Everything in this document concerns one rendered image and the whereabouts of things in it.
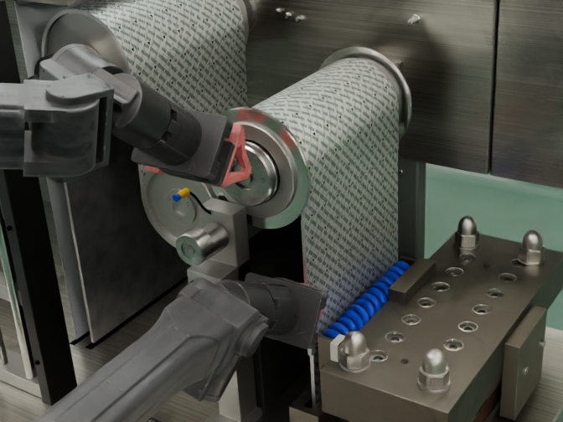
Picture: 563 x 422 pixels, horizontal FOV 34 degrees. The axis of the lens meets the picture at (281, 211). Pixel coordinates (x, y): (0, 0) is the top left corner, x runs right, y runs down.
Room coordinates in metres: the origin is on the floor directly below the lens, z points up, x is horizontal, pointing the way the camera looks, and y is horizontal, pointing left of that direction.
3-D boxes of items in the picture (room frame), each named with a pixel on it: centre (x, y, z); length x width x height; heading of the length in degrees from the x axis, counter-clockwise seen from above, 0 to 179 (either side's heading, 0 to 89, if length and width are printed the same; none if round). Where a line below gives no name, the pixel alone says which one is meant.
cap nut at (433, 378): (0.83, -0.16, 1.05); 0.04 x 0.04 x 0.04
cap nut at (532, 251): (1.10, -0.34, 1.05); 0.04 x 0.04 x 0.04
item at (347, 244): (1.02, -0.09, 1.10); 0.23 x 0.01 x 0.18; 145
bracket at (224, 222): (0.94, 0.08, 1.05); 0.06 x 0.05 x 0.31; 145
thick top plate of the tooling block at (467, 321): (0.99, -0.21, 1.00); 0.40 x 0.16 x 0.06; 145
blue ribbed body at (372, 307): (1.01, -0.11, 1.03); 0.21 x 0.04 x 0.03; 145
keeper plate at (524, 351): (0.95, -0.30, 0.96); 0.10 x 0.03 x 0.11; 145
